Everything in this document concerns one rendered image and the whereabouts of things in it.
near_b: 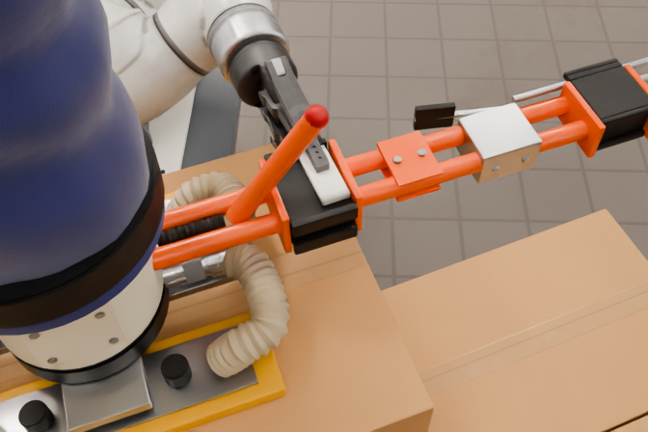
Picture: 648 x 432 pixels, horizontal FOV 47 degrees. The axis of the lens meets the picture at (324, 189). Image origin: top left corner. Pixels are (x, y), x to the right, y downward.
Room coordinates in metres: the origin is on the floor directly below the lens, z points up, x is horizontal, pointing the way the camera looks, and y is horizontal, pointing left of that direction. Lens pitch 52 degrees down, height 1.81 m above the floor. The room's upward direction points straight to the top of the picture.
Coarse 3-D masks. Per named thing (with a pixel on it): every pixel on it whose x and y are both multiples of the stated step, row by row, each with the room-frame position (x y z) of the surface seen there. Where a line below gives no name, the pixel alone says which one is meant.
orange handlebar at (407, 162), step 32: (448, 128) 0.55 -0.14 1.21; (576, 128) 0.55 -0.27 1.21; (352, 160) 0.51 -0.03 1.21; (384, 160) 0.51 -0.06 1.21; (416, 160) 0.50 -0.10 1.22; (448, 160) 0.51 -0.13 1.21; (480, 160) 0.51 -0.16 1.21; (384, 192) 0.47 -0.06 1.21; (416, 192) 0.48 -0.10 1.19; (256, 224) 0.43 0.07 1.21; (160, 256) 0.39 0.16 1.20; (192, 256) 0.40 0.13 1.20
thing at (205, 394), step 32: (224, 320) 0.39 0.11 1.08; (160, 352) 0.35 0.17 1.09; (192, 352) 0.35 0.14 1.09; (32, 384) 0.32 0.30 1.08; (160, 384) 0.31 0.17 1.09; (192, 384) 0.31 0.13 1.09; (224, 384) 0.31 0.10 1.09; (256, 384) 0.31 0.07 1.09; (0, 416) 0.28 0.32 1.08; (32, 416) 0.27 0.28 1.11; (64, 416) 0.28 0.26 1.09; (128, 416) 0.28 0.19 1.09; (160, 416) 0.28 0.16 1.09; (192, 416) 0.28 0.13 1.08; (224, 416) 0.29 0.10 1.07
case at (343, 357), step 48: (240, 288) 0.44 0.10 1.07; (288, 288) 0.43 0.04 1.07; (336, 288) 0.43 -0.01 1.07; (288, 336) 0.38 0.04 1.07; (336, 336) 0.38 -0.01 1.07; (384, 336) 0.38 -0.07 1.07; (0, 384) 0.32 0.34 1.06; (288, 384) 0.32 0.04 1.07; (336, 384) 0.32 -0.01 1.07; (384, 384) 0.32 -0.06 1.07
